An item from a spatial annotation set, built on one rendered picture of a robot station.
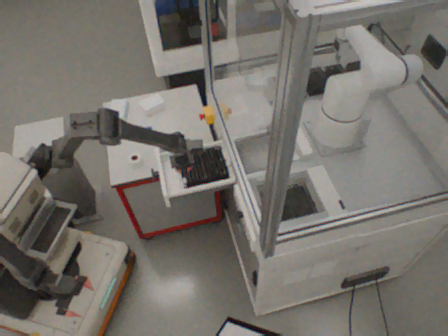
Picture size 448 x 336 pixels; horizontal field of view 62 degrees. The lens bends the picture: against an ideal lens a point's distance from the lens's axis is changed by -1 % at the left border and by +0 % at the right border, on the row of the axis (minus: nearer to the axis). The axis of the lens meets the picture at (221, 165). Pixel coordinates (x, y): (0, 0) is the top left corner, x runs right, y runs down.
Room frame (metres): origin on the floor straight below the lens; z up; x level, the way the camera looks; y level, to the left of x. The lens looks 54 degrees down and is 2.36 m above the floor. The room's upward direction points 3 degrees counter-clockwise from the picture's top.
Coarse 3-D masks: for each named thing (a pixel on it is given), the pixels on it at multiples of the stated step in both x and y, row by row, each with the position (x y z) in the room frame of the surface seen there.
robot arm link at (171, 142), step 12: (108, 108) 0.85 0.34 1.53; (120, 120) 0.83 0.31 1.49; (120, 132) 0.80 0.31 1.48; (132, 132) 0.83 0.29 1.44; (144, 132) 0.86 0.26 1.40; (156, 132) 0.90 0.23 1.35; (108, 144) 0.76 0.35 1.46; (120, 144) 0.77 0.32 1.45; (156, 144) 0.88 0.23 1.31; (168, 144) 0.90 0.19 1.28; (180, 144) 0.94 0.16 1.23
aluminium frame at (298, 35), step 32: (288, 0) 0.62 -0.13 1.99; (352, 0) 0.62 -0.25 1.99; (384, 0) 0.61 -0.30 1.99; (416, 0) 0.62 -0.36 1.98; (288, 32) 0.61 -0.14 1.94; (288, 64) 0.59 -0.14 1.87; (288, 96) 0.57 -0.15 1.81; (224, 128) 1.22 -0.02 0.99; (288, 128) 0.57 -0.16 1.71; (288, 160) 0.58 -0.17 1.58; (256, 224) 0.70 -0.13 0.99; (320, 224) 0.63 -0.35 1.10; (352, 224) 0.64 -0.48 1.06; (384, 224) 0.68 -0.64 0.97
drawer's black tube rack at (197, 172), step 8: (208, 152) 1.17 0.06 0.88; (216, 152) 1.17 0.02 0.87; (200, 160) 1.11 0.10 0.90; (208, 160) 1.10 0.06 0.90; (216, 160) 1.10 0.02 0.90; (224, 160) 1.10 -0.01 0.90; (192, 168) 1.08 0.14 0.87; (200, 168) 1.07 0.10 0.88; (208, 168) 1.06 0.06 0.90; (216, 168) 1.05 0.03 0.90; (224, 168) 1.05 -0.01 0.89; (192, 176) 1.01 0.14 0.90; (200, 176) 1.02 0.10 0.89; (208, 176) 1.01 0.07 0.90; (216, 176) 1.01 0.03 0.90; (224, 176) 1.02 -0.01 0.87; (192, 184) 0.99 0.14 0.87; (200, 184) 0.99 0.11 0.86
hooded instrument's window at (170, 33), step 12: (156, 0) 1.88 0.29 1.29; (168, 0) 1.89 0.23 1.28; (180, 0) 1.90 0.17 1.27; (192, 0) 1.92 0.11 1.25; (144, 12) 1.89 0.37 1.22; (156, 12) 1.88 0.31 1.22; (168, 12) 1.89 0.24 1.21; (180, 12) 1.90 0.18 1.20; (168, 24) 1.89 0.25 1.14; (180, 24) 1.90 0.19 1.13; (192, 24) 1.91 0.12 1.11; (168, 36) 1.88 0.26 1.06; (180, 36) 1.90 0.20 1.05; (192, 36) 1.91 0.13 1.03; (168, 48) 1.88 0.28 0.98; (180, 48) 1.90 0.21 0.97
